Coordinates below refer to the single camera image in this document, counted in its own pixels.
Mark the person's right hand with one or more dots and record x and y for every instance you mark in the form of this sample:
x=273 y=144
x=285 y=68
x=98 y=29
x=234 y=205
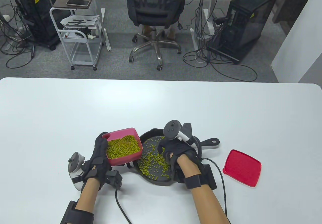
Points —
x=181 y=149

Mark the person's left hand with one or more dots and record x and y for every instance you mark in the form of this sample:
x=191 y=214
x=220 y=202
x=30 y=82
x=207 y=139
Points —
x=99 y=156

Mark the red plastic container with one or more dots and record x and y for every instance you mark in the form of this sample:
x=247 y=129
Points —
x=120 y=161

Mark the pile of green mung beans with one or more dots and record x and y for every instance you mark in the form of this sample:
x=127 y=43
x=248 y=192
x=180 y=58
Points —
x=123 y=147

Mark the black cast iron frying pan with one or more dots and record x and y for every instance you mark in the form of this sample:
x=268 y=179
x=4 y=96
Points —
x=207 y=143

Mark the red plastic container lid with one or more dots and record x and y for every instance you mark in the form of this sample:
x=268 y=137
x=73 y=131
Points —
x=242 y=167

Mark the person's right forearm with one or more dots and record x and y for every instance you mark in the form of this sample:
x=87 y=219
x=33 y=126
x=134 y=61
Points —
x=208 y=204

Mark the person's left forearm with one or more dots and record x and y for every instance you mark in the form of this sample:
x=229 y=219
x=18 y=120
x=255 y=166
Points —
x=86 y=196

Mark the grey white handheld controller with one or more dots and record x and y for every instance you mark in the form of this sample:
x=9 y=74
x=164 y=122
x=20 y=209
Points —
x=172 y=129
x=74 y=162

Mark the small white roll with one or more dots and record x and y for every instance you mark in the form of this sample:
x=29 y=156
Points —
x=91 y=37

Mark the white and red device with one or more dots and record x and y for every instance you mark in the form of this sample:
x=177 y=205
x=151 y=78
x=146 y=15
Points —
x=73 y=34

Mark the white printed papers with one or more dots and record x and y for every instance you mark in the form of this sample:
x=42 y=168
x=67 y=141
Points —
x=80 y=21

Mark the black mesh office chair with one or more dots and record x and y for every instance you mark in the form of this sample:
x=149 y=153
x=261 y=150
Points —
x=151 y=15

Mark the black computer tower case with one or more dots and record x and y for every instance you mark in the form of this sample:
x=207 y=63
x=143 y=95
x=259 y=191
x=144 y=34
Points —
x=37 y=15
x=251 y=25

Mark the black smartphone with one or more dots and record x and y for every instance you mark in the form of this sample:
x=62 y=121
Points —
x=78 y=2

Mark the white round object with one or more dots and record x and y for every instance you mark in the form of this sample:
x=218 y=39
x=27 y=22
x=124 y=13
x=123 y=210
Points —
x=7 y=17

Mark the dark brown cabinet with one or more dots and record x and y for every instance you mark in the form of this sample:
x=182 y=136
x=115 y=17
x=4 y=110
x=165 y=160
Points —
x=289 y=2

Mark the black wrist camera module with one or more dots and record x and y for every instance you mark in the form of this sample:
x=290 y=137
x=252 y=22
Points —
x=114 y=180
x=179 y=177

